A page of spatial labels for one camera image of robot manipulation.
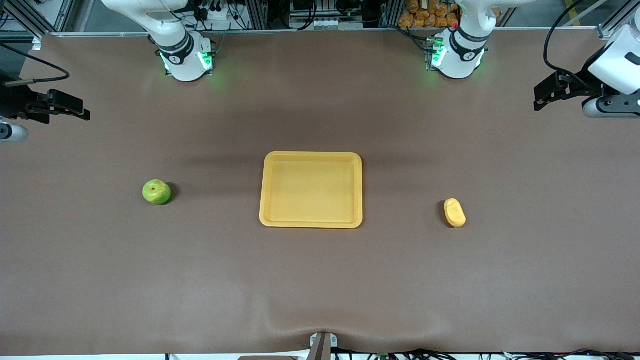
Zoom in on green apple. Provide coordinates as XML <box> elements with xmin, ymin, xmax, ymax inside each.
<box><xmin>142</xmin><ymin>179</ymin><xmax>172</xmax><ymax>206</ymax></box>

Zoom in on white power strip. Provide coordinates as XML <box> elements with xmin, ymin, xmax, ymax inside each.
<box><xmin>200</xmin><ymin>6</ymin><xmax>240</xmax><ymax>22</ymax></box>

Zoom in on aluminium frame strut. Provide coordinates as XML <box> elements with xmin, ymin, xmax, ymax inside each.
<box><xmin>50</xmin><ymin>0</ymin><xmax>78</xmax><ymax>35</ymax></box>
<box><xmin>597</xmin><ymin>5</ymin><xmax>640</xmax><ymax>41</ymax></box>

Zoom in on grey electronics box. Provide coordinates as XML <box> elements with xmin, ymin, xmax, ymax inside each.
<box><xmin>287</xmin><ymin>0</ymin><xmax>368</xmax><ymax>30</ymax></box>

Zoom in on yellow bread roll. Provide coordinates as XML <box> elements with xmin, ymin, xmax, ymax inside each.
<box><xmin>443</xmin><ymin>198</ymin><xmax>467</xmax><ymax>228</ymax></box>

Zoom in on yellow plastic tray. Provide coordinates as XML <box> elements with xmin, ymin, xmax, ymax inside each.
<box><xmin>259</xmin><ymin>151</ymin><xmax>363</xmax><ymax>229</ymax></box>

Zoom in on brown table mat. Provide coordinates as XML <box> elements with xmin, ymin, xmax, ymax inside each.
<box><xmin>0</xmin><ymin>27</ymin><xmax>640</xmax><ymax>357</ymax></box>

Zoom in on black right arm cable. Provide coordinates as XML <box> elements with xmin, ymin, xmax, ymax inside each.
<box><xmin>0</xmin><ymin>44</ymin><xmax>71</xmax><ymax>87</ymax></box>

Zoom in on metal clamp bracket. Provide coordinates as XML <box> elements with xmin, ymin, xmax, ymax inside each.
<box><xmin>309</xmin><ymin>331</ymin><xmax>339</xmax><ymax>360</ymax></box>

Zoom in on aluminium table edge rail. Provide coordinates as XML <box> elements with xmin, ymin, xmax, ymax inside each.
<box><xmin>42</xmin><ymin>26</ymin><xmax>608</xmax><ymax>39</ymax></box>

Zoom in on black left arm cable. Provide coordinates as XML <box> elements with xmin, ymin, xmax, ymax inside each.
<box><xmin>544</xmin><ymin>0</ymin><xmax>601</xmax><ymax>83</ymax></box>

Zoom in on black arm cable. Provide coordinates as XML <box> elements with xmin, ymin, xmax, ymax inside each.
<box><xmin>0</xmin><ymin>44</ymin><xmax>71</xmax><ymax>87</ymax></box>
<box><xmin>544</xmin><ymin>0</ymin><xmax>601</xmax><ymax>83</ymax></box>

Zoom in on orange snack packets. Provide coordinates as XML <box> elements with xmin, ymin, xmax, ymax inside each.
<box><xmin>398</xmin><ymin>0</ymin><xmax>460</xmax><ymax>29</ymax></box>

